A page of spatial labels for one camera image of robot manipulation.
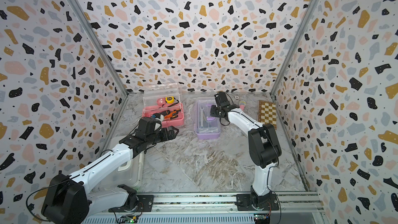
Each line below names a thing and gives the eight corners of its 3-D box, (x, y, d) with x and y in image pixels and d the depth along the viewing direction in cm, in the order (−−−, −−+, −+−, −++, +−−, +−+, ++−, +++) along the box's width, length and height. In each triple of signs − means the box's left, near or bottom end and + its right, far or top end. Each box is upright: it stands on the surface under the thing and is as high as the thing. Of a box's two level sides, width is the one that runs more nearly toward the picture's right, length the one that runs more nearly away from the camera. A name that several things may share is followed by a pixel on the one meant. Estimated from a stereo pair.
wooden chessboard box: (257, 125, 106) (258, 122, 104) (258, 102, 120) (259, 99, 117) (275, 129, 105) (277, 126, 102) (274, 105, 118) (276, 102, 115)
